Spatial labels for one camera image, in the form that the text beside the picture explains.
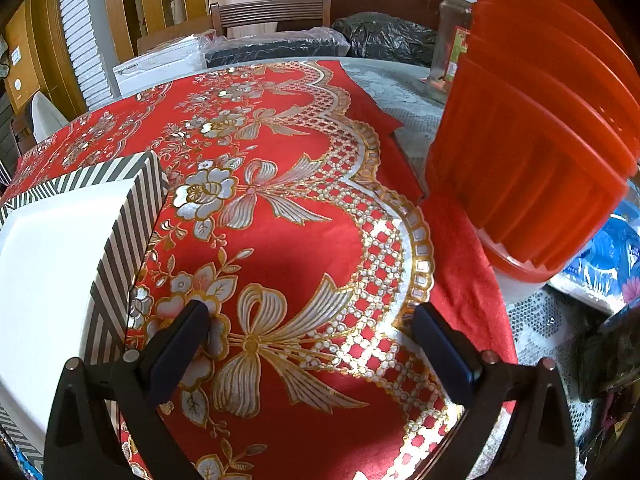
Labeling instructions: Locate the black plastic bag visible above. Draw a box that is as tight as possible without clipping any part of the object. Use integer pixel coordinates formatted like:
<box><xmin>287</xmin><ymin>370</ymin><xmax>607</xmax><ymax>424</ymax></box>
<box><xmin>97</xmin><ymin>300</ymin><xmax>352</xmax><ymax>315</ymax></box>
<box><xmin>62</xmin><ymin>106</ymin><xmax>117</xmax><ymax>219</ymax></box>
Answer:
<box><xmin>332</xmin><ymin>16</ymin><xmax>441</xmax><ymax>66</ymax></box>

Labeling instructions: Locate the white wrapped package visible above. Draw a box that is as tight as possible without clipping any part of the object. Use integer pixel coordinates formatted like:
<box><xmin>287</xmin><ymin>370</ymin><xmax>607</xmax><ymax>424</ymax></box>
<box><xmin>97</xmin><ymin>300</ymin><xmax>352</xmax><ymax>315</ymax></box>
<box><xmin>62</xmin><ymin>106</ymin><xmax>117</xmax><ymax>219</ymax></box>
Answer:
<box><xmin>114</xmin><ymin>35</ymin><xmax>231</xmax><ymax>96</ymax></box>

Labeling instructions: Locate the stack of orange plastic baskets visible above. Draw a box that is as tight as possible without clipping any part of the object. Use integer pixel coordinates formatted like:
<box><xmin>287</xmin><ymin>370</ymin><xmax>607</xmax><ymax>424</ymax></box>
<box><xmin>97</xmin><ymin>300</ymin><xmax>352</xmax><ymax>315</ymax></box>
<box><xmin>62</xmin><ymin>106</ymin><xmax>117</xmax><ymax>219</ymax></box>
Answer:
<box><xmin>425</xmin><ymin>0</ymin><xmax>638</xmax><ymax>268</ymax></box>

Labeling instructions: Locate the dark flat wrapped package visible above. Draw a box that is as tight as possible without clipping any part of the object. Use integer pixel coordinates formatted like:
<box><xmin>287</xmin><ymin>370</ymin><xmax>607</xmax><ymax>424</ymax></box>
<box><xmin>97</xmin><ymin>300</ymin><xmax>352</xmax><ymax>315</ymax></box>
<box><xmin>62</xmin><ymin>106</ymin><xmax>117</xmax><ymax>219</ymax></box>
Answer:
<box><xmin>202</xmin><ymin>27</ymin><xmax>351</xmax><ymax>68</ymax></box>

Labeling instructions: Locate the white orange-rimmed plastic tub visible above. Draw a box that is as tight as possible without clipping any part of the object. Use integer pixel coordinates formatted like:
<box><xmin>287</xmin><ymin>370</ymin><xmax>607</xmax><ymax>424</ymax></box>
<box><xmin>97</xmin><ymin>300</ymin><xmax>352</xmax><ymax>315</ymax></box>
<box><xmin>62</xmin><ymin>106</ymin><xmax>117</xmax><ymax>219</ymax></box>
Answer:
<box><xmin>477</xmin><ymin>227</ymin><xmax>566</xmax><ymax>306</ymax></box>

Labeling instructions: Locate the red floral tablecloth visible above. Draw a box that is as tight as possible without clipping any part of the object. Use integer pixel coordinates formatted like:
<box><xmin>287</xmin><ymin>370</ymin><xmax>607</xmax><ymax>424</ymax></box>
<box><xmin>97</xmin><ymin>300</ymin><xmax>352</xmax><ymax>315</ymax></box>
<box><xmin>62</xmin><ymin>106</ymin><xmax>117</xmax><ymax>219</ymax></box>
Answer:
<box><xmin>0</xmin><ymin>60</ymin><xmax>518</xmax><ymax>480</ymax></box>

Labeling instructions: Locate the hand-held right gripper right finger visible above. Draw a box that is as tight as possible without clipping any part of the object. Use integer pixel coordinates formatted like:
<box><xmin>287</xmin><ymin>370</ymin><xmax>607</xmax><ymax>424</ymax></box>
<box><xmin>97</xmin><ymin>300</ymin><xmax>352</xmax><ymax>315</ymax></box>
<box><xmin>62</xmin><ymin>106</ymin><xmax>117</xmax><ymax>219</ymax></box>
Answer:
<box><xmin>410</xmin><ymin>302</ymin><xmax>578</xmax><ymax>480</ymax></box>

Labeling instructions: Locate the dark crumpled bag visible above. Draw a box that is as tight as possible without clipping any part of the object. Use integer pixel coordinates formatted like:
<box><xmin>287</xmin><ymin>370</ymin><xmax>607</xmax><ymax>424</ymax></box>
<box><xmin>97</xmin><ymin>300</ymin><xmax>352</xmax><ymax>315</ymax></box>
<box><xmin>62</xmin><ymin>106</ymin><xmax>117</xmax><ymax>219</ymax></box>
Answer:
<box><xmin>577</xmin><ymin>300</ymin><xmax>640</xmax><ymax>401</ymax></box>

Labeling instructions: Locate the striped cardboard box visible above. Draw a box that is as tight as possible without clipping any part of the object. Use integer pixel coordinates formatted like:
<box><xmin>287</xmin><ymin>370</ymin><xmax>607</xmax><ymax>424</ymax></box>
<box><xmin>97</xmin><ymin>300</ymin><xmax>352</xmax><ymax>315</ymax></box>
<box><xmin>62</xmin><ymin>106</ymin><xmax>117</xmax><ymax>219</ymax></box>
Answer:
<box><xmin>0</xmin><ymin>152</ymin><xmax>171</xmax><ymax>461</ymax></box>

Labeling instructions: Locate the wooden wardrobe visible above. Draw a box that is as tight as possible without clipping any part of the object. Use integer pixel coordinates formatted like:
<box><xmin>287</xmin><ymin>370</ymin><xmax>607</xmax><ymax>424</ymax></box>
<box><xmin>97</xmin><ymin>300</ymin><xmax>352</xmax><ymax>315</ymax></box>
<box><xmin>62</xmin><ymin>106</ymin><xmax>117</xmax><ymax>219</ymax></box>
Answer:
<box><xmin>102</xmin><ymin>0</ymin><xmax>211</xmax><ymax>61</ymax></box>

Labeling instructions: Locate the white louvered panel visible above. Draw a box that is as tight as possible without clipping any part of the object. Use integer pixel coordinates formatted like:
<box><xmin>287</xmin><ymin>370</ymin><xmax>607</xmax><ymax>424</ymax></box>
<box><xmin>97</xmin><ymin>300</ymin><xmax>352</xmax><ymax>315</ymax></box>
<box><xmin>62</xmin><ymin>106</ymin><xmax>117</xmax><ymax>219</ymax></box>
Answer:
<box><xmin>55</xmin><ymin>0</ymin><xmax>113</xmax><ymax>108</ymax></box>

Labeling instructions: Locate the wooden chair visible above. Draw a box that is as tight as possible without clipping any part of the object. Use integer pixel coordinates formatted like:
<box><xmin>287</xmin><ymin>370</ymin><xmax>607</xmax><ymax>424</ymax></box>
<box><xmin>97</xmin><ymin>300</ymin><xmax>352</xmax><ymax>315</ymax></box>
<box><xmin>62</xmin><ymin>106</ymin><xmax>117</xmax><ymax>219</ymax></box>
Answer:
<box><xmin>210</xmin><ymin>0</ymin><xmax>332</xmax><ymax>38</ymax></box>

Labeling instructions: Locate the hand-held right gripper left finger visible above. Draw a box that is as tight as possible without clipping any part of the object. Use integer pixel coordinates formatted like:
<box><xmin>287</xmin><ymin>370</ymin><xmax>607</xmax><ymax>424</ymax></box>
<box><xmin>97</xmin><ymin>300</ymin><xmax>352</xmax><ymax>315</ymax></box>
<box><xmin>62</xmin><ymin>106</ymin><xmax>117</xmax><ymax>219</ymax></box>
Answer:
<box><xmin>44</xmin><ymin>300</ymin><xmax>211</xmax><ymax>480</ymax></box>

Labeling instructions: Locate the blue printed plastic bag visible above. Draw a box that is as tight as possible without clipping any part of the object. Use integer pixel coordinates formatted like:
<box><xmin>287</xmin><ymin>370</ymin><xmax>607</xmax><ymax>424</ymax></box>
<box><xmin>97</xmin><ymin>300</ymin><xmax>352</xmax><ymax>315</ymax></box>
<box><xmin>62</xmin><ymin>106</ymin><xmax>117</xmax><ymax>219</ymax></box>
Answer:
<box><xmin>547</xmin><ymin>210</ymin><xmax>640</xmax><ymax>316</ymax></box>

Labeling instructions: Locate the white plastic chair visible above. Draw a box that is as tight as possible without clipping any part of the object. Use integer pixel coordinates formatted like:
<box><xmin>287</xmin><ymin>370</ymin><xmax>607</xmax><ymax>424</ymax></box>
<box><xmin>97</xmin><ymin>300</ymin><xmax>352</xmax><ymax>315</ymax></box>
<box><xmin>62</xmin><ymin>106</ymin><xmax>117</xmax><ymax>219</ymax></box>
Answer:
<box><xmin>30</xmin><ymin>95</ymin><xmax>68</xmax><ymax>141</ymax></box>

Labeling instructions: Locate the clear glass jar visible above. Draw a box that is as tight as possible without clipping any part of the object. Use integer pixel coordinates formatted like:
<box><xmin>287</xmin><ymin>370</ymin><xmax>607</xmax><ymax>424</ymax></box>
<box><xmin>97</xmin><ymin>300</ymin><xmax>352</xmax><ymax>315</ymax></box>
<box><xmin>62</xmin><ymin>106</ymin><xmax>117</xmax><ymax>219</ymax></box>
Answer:
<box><xmin>425</xmin><ymin>0</ymin><xmax>478</xmax><ymax>103</ymax></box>

